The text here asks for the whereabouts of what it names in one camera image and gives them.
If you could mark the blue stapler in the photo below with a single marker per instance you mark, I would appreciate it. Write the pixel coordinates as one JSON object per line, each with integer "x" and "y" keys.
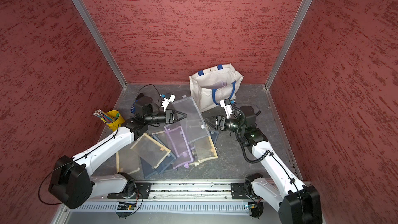
{"x": 133, "y": 107}

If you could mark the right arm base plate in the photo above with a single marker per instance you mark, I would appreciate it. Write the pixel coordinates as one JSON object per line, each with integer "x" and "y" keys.
{"x": 242, "y": 191}

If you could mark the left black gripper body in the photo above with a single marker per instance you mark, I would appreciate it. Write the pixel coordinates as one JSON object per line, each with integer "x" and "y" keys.
{"x": 161, "y": 118}

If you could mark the yellow pencil cup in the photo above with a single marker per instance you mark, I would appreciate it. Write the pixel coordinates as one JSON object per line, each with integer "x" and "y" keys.
{"x": 117, "y": 120}

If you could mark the purple mesh pouch centre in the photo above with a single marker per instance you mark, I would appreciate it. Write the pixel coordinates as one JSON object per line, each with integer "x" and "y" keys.
{"x": 178, "y": 144}

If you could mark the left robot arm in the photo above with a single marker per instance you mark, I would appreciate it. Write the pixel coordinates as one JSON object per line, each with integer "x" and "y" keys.
{"x": 72, "y": 181}

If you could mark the small navy pouch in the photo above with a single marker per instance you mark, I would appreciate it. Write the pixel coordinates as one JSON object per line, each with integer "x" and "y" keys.
{"x": 214, "y": 136}

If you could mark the grey mesh pouch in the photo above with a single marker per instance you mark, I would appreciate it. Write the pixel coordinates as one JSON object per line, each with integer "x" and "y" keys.
{"x": 193, "y": 125}

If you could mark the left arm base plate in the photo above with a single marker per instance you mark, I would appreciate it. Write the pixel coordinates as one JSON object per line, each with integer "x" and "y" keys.
{"x": 133, "y": 191}

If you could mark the beige trim mesh pouch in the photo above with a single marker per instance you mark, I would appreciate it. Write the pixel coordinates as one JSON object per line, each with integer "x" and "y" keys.
{"x": 150, "y": 150}

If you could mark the white canvas tote bag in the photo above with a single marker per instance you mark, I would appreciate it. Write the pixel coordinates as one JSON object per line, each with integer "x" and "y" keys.
{"x": 210, "y": 86}

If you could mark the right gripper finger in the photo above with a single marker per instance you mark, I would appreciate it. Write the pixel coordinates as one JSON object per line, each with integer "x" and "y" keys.
{"x": 211, "y": 119}
{"x": 212, "y": 125}

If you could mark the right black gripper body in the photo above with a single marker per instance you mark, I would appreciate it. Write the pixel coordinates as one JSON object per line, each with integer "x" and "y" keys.
{"x": 228, "y": 124}

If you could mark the right aluminium corner post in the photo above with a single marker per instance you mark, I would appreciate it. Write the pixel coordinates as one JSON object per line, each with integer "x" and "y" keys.
{"x": 297, "y": 21}

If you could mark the left aluminium corner post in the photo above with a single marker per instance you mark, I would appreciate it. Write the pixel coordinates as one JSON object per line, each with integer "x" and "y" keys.
{"x": 93, "y": 29}

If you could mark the aluminium corner post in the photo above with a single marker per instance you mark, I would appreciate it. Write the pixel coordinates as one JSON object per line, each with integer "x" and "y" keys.
{"x": 93, "y": 29}
{"x": 297, "y": 21}

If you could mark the aluminium front rail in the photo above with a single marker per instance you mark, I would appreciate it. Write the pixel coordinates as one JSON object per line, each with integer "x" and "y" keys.
{"x": 185, "y": 197}

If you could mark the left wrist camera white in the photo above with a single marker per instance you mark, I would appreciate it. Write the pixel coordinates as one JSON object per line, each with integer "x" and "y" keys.
{"x": 166, "y": 100}

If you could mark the coloured pencils bundle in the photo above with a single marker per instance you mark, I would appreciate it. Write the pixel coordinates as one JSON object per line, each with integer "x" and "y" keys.
{"x": 103, "y": 116}

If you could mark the beige pouch far left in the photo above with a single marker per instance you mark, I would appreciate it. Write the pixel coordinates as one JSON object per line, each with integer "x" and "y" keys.
{"x": 127, "y": 161}

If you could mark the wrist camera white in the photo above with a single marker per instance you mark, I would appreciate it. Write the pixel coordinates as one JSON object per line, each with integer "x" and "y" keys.
{"x": 166, "y": 100}
{"x": 227, "y": 106}

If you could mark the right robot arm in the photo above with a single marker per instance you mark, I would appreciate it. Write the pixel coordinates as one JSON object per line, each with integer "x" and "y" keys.
{"x": 290, "y": 197}

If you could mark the dark blue mesh pouch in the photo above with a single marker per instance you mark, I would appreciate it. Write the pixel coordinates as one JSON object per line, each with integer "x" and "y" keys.
{"x": 148, "y": 170}

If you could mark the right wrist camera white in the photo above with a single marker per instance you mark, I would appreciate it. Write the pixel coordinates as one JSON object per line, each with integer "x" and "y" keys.
{"x": 227, "y": 106}

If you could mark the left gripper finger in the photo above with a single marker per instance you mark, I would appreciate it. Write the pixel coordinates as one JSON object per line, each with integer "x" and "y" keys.
{"x": 178, "y": 114}
{"x": 177, "y": 121}

